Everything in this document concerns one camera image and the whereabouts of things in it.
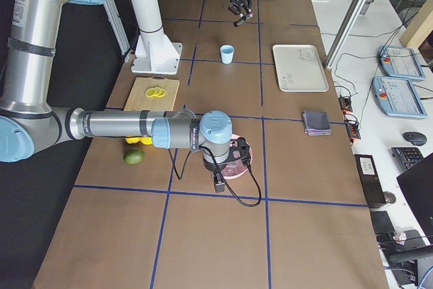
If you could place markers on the steel muddler with black tip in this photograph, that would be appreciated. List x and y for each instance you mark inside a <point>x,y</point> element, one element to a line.
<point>242,20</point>

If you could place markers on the pile of clear ice cubes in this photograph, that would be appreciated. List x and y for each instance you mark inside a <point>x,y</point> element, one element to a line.
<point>234,168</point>

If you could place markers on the light blue cup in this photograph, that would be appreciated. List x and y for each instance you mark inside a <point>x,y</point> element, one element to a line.
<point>227,53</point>

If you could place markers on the pink bowl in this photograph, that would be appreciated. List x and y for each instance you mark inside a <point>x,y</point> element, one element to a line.
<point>234,136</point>

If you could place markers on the yellow lemon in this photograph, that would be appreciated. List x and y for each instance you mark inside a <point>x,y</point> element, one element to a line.
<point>132,140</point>
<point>146,140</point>

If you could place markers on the cream bear tray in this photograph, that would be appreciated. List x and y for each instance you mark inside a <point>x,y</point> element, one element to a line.
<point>299,69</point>

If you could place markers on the green avocado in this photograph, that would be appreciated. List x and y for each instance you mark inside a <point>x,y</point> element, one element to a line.
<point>133,156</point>

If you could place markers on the lemon slices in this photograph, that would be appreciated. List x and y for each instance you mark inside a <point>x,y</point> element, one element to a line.
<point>155,92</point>

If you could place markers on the grey folded cloth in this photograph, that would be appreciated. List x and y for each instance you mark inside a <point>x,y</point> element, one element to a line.
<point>316,123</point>

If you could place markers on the wooden cutting board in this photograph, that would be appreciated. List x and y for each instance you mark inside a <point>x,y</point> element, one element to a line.
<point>137,101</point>

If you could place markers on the black box device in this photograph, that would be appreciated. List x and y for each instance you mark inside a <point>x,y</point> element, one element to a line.
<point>370,182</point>

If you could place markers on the blue teach pendant far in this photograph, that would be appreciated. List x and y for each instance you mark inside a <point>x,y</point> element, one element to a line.
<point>401,61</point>

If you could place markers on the blue teach pendant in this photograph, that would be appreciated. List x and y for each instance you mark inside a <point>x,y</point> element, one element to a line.
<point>401,61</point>
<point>396,96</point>

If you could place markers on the blue teach pendant near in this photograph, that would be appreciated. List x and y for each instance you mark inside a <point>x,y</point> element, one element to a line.
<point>396,96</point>

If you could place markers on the black keyboard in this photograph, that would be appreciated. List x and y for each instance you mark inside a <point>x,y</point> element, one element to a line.
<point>406,157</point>

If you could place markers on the black monitor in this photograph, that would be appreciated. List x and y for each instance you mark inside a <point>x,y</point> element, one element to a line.
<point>416,186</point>

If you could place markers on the black computer mouse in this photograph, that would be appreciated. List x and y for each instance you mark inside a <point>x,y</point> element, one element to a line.
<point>415,138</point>

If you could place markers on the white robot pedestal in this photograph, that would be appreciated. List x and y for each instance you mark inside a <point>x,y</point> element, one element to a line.
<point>155,53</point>

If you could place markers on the aluminium frame post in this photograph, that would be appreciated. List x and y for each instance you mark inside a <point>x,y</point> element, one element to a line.
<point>344,30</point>

